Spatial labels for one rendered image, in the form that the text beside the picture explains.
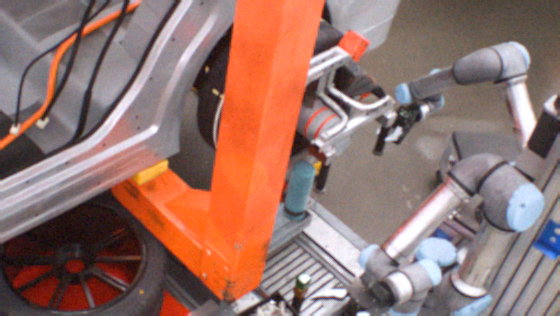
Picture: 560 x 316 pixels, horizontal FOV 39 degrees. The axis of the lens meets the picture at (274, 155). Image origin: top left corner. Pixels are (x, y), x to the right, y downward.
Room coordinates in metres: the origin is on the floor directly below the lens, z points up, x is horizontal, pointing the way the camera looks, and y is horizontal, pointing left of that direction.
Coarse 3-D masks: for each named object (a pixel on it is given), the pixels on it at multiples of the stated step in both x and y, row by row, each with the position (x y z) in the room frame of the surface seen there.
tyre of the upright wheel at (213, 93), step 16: (320, 32) 2.44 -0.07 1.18; (336, 32) 2.50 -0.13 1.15; (320, 48) 2.42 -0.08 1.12; (224, 64) 2.29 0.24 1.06; (208, 80) 2.27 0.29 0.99; (224, 80) 2.25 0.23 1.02; (208, 96) 2.24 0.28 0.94; (208, 112) 2.22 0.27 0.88; (208, 128) 2.21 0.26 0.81; (208, 144) 2.28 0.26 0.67
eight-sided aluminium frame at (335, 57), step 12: (336, 48) 2.44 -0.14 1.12; (312, 60) 2.34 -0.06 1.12; (324, 60) 2.38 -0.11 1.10; (336, 60) 2.37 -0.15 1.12; (348, 60) 2.42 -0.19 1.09; (312, 72) 2.27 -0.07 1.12; (324, 72) 2.32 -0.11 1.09; (348, 72) 2.54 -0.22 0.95; (360, 72) 2.51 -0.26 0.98; (348, 84) 2.54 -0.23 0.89; (348, 108) 2.52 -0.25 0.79; (348, 120) 2.51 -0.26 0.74; (300, 156) 2.37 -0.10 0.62; (312, 156) 2.39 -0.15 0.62; (288, 168) 2.33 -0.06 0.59; (288, 180) 2.26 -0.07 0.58
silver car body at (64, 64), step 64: (0, 0) 2.47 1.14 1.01; (64, 0) 2.52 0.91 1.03; (128, 0) 2.14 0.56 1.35; (192, 0) 2.15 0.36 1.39; (384, 0) 3.00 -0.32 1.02; (0, 64) 2.33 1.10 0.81; (64, 64) 2.18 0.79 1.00; (128, 64) 2.22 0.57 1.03; (192, 64) 2.14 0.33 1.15; (0, 128) 2.00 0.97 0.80; (64, 128) 2.06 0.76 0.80; (128, 128) 1.96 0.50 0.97; (0, 192) 1.58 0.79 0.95; (64, 192) 1.72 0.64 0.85
